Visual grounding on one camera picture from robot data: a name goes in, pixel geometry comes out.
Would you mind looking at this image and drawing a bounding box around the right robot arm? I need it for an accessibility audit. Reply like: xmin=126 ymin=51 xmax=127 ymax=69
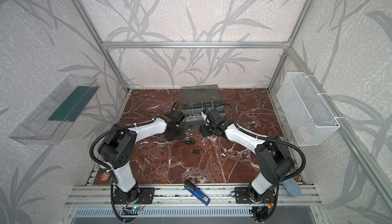
xmin=201 ymin=108 xmax=306 ymax=203

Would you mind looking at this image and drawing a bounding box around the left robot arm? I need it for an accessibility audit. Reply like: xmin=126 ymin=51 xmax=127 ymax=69
xmin=89 ymin=110 xmax=185 ymax=203

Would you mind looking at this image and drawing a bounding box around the black screw cluster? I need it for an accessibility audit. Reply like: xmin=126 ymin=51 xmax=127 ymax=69
xmin=185 ymin=137 xmax=196 ymax=145

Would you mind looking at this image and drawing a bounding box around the grey compartment organizer box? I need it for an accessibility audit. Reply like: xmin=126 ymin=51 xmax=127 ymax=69
xmin=181 ymin=84 xmax=223 ymax=129

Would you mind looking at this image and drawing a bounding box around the blue black utility knife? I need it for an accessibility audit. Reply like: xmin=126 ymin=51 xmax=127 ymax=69
xmin=184 ymin=180 xmax=210 ymax=206

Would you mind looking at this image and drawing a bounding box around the pink object in basket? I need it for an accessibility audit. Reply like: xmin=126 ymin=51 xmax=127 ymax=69
xmin=297 ymin=126 xmax=310 ymax=140

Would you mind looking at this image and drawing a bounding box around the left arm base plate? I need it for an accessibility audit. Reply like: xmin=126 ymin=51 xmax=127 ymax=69
xmin=112 ymin=187 xmax=155 ymax=205

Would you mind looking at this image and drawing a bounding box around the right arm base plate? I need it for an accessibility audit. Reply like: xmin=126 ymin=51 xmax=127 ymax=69
xmin=234 ymin=187 xmax=275 ymax=205

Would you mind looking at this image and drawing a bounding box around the white wire mesh basket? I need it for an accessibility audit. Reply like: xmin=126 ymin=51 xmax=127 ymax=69
xmin=277 ymin=72 xmax=341 ymax=146

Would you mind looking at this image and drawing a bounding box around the aluminium front rail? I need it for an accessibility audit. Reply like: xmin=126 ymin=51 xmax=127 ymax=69
xmin=62 ymin=183 xmax=322 ymax=208

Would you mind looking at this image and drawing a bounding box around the clear acrylic wall shelf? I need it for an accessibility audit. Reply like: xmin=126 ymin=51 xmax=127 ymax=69
xmin=9 ymin=75 xmax=100 ymax=145

